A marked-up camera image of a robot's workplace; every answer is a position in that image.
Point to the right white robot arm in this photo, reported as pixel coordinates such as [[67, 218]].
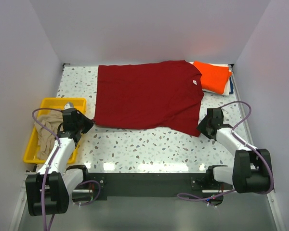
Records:
[[252, 167]]

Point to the beige t shirt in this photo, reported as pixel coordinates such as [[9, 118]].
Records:
[[46, 140]]

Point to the folded orange t shirt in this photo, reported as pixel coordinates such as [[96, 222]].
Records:
[[214, 77]]

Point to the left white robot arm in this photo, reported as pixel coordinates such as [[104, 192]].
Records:
[[48, 190]]

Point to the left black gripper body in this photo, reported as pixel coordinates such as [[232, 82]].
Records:
[[78, 125]]

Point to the folded blue t shirt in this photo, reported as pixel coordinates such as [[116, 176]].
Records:
[[231, 86]]

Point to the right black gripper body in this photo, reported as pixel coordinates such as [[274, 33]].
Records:
[[205, 123]]

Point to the folded white t shirt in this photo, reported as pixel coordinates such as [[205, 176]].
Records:
[[227, 89]]

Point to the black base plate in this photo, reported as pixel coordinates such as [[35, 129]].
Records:
[[144, 185]]

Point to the dark red t shirt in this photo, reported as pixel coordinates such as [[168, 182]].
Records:
[[144, 96]]

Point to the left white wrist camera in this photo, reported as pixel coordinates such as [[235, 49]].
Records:
[[68, 105]]

